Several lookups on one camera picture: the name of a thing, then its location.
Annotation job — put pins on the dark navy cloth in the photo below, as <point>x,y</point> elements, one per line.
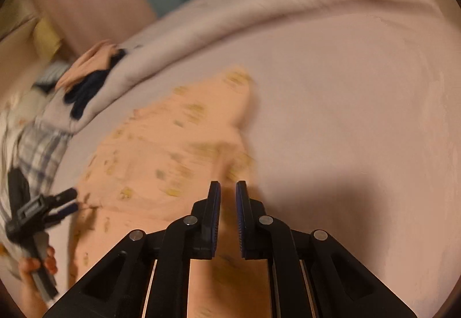
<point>86,89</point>

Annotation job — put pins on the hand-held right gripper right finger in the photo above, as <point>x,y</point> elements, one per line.
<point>240,211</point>

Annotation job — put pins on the peach cartoon print garment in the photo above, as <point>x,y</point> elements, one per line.
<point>162,145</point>

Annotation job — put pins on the plain peach cloth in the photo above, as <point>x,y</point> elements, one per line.
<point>90,64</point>

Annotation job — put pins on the person's left forearm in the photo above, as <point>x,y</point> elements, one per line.
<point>30,298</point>

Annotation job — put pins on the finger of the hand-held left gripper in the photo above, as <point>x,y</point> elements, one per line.
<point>66,194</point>
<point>65,212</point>

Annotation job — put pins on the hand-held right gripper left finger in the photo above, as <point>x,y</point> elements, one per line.
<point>215,211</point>

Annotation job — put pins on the plaid pajama clothing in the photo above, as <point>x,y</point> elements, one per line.
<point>36,154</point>

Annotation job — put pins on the yellow cloth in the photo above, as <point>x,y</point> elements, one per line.
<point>45,37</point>

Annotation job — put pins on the person's left hand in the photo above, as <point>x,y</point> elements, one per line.
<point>51,262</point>

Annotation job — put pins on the bed with pink sheet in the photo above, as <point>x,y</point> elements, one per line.
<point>342,105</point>

